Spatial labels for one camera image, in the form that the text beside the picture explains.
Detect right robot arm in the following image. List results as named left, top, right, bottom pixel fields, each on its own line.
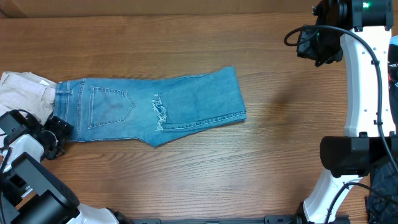
left=294, top=0, right=397, bottom=223

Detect light blue cloth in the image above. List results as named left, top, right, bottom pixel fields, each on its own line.
left=389, top=35, right=398, bottom=45

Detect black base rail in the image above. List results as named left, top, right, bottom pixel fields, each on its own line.
left=130, top=215, right=305, bottom=224

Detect left black cable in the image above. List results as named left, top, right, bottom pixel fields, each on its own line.
left=0, top=108, right=35, bottom=224

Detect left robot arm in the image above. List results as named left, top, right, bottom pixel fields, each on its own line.
left=1, top=110, right=130, bottom=224

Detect black cable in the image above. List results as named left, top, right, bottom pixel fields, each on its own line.
left=0, top=108, right=35, bottom=224
left=283, top=24, right=398, bottom=224

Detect right black cable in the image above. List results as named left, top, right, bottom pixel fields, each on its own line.
left=283, top=24, right=398, bottom=224

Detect light blue denim jeans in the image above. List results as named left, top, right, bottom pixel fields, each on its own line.
left=53, top=67, right=246, bottom=147

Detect folded beige shorts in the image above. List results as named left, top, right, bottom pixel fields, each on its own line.
left=1, top=72, right=57, bottom=124

